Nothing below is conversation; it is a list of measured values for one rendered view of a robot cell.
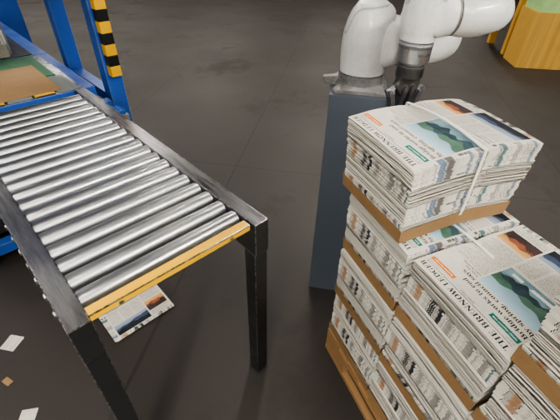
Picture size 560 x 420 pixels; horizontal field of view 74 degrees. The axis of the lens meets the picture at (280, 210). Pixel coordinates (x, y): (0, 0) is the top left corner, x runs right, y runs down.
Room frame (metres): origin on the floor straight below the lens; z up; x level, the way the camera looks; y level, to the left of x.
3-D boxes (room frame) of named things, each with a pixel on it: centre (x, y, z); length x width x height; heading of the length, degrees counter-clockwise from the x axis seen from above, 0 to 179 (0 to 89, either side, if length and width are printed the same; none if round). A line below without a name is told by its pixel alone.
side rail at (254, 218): (1.27, 0.52, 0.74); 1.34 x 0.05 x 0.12; 44
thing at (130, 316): (1.13, 0.72, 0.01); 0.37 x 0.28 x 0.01; 44
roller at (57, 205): (0.96, 0.56, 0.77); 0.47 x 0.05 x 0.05; 134
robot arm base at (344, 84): (1.32, -0.25, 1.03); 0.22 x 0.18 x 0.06; 81
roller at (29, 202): (1.01, 0.61, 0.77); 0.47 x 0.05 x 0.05; 134
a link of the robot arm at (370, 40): (1.32, -0.28, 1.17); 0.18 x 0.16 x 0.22; 100
